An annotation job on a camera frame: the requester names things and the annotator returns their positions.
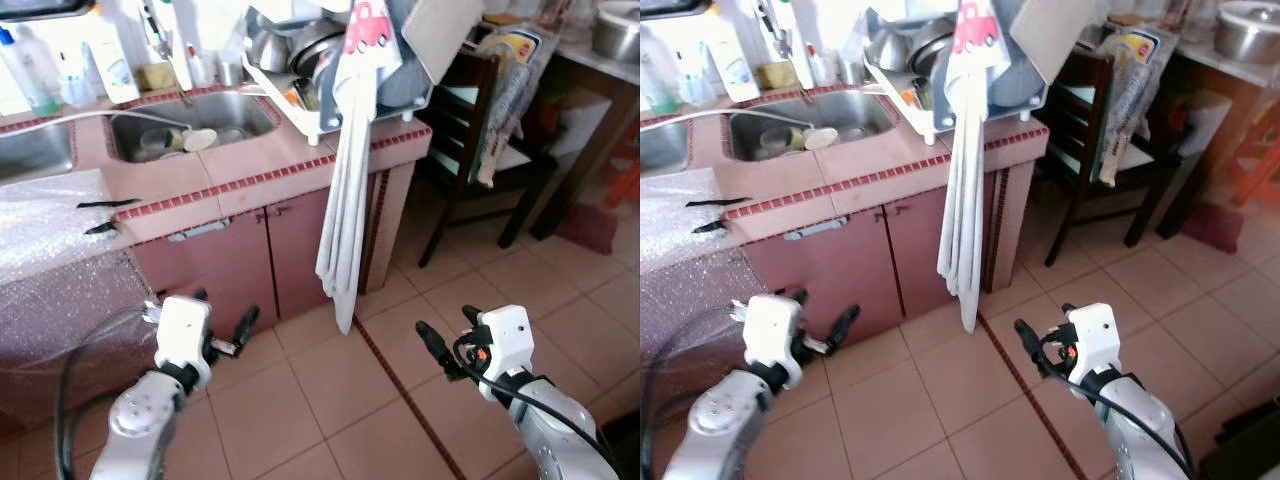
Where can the clear bubble wrap sheet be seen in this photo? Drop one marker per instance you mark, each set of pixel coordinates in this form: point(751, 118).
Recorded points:
point(680, 230)
point(50, 230)

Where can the dark wooden chair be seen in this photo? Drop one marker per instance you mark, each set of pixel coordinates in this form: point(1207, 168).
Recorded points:
point(1140, 175)
point(520, 175)

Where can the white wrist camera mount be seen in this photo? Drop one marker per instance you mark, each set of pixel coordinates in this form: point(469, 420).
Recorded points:
point(772, 335)
point(505, 345)
point(183, 335)
point(1095, 340)

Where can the white towel red car print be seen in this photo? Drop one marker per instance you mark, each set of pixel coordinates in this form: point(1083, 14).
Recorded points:
point(968, 180)
point(350, 180)

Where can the yellow sponge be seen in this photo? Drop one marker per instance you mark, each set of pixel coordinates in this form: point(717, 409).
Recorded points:
point(777, 77)
point(157, 78)

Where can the grey cutting board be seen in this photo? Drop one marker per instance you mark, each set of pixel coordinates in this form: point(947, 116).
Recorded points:
point(445, 35)
point(1050, 35)

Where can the round steel cup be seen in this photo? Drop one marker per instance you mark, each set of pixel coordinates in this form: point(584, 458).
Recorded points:
point(160, 143)
point(780, 143)

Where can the stainless steel pot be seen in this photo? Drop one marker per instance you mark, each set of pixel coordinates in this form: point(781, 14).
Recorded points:
point(268, 50)
point(888, 50)
point(930, 45)
point(315, 45)

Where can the clear plastic cup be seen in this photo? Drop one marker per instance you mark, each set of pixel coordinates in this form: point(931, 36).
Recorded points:
point(693, 88)
point(75, 88)

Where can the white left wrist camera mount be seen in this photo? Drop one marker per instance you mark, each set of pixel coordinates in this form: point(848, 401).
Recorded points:
point(183, 335)
point(772, 335)

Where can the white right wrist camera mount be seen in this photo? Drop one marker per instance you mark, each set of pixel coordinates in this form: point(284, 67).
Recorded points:
point(1095, 340)
point(505, 345)

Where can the printed plastic bag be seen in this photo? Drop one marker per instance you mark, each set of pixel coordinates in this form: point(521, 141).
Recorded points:
point(1130, 90)
point(510, 90)

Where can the red stool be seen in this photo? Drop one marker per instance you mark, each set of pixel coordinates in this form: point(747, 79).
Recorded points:
point(1260, 155)
point(625, 180)

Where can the white detergent bottle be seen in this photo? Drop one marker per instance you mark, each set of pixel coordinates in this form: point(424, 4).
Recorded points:
point(112, 60)
point(730, 60)

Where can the large steel cooking pot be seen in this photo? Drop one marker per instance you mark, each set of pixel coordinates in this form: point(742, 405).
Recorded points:
point(1245, 35)
point(615, 35)

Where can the pink cabinet door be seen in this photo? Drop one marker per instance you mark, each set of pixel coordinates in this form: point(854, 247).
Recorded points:
point(220, 275)
point(915, 250)
point(835, 275)
point(295, 250)

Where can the white cup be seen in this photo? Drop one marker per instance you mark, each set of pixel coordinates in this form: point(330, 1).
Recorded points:
point(200, 140)
point(821, 140)

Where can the black pan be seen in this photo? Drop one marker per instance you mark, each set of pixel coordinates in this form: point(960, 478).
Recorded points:
point(40, 8)
point(675, 6)

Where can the dark wooden table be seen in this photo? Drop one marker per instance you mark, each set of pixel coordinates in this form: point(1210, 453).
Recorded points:
point(585, 160)
point(1205, 160)

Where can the white dish rack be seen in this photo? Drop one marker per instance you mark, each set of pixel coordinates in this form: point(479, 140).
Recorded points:
point(405, 92)
point(1020, 92)

